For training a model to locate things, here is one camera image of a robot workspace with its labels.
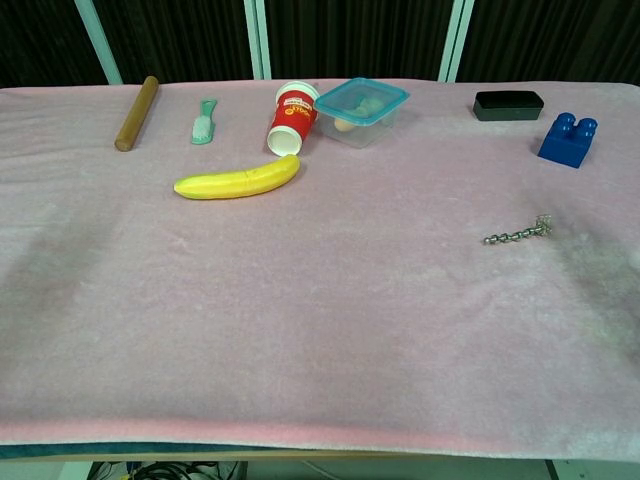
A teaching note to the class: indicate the silver beaded magnetic stick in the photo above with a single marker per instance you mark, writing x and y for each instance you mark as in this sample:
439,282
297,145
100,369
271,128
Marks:
510,235

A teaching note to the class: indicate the pink table cloth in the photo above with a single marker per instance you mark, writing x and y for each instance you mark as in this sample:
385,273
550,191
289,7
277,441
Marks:
250,300

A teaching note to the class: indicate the yellow banana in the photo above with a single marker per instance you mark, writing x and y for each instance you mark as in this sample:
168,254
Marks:
235,182

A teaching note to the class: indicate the pale toy food piece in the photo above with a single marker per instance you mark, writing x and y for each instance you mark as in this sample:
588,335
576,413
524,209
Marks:
342,124
371,104

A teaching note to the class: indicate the red paper cup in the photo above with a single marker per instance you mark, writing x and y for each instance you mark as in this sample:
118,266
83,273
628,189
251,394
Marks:
294,117

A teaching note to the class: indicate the clear container with blue lid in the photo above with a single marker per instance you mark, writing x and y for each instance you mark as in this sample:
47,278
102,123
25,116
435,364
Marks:
362,95

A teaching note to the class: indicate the green brush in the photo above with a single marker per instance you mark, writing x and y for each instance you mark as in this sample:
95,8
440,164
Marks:
203,127

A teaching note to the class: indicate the wooden rolling pin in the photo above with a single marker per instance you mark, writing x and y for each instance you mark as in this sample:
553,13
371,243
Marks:
136,114

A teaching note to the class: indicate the black rectangular box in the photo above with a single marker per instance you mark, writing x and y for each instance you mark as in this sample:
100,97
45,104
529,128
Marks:
507,107

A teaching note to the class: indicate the blue building block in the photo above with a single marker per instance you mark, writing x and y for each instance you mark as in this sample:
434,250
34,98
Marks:
565,145

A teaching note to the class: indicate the teal padding layer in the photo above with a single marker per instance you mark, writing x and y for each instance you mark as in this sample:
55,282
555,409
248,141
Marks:
50,451

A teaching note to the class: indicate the white frame post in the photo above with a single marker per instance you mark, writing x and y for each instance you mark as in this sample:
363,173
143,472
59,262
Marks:
257,40
97,40
456,40

